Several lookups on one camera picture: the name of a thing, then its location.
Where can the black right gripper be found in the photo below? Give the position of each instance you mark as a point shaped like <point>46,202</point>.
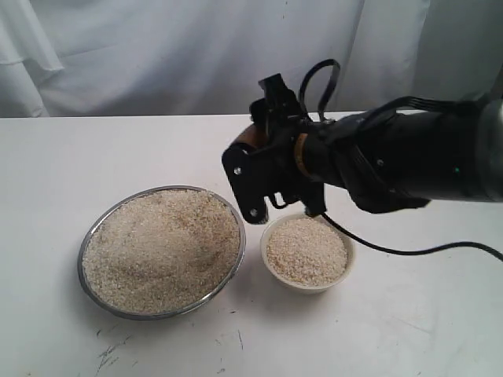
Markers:
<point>274,167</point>

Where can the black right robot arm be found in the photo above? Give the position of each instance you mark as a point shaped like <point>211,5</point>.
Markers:
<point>399,156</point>

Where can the small white ceramic bowl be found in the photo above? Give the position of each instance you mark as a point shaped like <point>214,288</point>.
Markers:
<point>349,251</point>

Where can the rice in white bowl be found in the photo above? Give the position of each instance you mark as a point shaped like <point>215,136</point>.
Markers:
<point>306,251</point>

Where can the rice in steel bowl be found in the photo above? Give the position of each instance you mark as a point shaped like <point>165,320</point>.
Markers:
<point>162,251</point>

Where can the metal plate of rice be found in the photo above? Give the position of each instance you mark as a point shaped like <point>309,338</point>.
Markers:
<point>84,277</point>

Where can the white backdrop curtain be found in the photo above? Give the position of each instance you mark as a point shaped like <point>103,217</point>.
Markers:
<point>99,58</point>

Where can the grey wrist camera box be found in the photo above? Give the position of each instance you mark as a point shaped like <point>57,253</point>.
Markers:
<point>279,99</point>

